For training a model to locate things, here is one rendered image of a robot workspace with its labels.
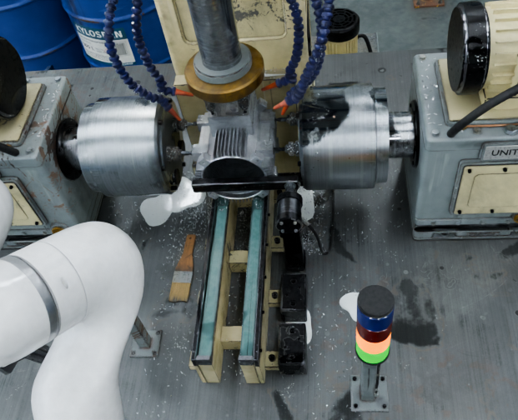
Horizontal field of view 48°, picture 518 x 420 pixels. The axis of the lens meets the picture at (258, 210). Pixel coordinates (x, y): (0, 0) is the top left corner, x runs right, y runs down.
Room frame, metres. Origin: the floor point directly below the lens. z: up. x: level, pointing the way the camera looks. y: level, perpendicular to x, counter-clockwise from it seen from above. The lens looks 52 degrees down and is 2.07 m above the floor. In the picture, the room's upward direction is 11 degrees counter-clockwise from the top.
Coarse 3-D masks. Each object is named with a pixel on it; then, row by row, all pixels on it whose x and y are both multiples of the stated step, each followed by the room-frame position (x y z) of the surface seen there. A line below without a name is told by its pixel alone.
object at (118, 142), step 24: (168, 96) 1.16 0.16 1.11; (96, 120) 1.07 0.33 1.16; (120, 120) 1.06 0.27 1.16; (144, 120) 1.04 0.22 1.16; (168, 120) 1.09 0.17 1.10; (72, 144) 1.09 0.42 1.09; (96, 144) 1.02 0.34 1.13; (120, 144) 1.01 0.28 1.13; (144, 144) 0.99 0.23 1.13; (168, 144) 1.04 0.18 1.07; (72, 168) 1.07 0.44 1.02; (96, 168) 0.99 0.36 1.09; (120, 168) 0.98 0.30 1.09; (144, 168) 0.96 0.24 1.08; (168, 168) 0.99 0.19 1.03; (120, 192) 0.98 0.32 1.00; (144, 192) 0.97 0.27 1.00; (168, 192) 0.96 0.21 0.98
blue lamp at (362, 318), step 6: (360, 312) 0.43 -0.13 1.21; (390, 312) 0.42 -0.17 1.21; (360, 318) 0.43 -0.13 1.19; (366, 318) 0.42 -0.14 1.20; (372, 318) 0.42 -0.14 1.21; (378, 318) 0.41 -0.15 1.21; (384, 318) 0.41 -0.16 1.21; (390, 318) 0.42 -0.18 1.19; (360, 324) 0.43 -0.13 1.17; (366, 324) 0.42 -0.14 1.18; (372, 324) 0.42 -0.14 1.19; (378, 324) 0.41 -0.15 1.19; (384, 324) 0.41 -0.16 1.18; (372, 330) 0.42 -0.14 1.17; (378, 330) 0.41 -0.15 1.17
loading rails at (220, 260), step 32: (224, 224) 0.88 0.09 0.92; (256, 224) 0.86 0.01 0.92; (224, 256) 0.81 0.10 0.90; (256, 256) 0.77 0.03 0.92; (224, 288) 0.74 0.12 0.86; (256, 288) 0.69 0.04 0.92; (224, 320) 0.67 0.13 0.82; (256, 320) 0.60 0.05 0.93; (192, 352) 0.56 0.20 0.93; (256, 352) 0.53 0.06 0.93
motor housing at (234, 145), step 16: (208, 128) 1.07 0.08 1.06; (256, 128) 1.03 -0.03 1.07; (272, 128) 1.05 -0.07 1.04; (224, 144) 0.96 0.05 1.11; (240, 144) 0.96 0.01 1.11; (256, 144) 0.98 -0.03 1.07; (224, 160) 1.06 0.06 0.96; (240, 160) 1.06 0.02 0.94; (272, 160) 0.96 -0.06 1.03; (208, 176) 0.98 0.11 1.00; (224, 176) 1.01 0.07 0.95; (240, 176) 1.01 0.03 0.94; (256, 176) 0.99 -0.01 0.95; (272, 176) 0.92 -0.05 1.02; (224, 192) 0.96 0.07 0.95; (240, 192) 0.95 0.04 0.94; (256, 192) 0.93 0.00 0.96
